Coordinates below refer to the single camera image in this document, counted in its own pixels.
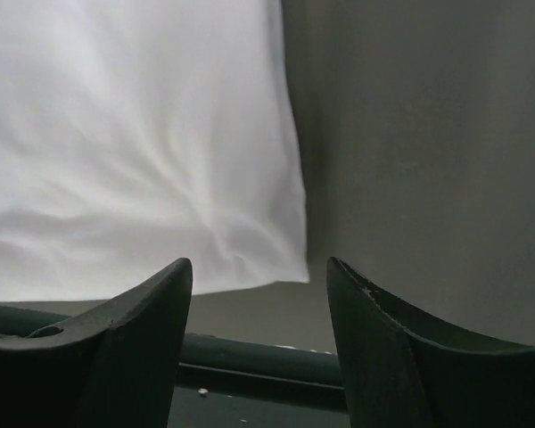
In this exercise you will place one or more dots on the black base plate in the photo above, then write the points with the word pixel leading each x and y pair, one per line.
pixel 270 373

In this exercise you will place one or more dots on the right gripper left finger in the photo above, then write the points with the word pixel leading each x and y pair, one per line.
pixel 112 366

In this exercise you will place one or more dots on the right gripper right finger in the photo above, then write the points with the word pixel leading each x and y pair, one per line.
pixel 403 367

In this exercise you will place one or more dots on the white t shirt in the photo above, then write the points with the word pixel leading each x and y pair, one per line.
pixel 135 133

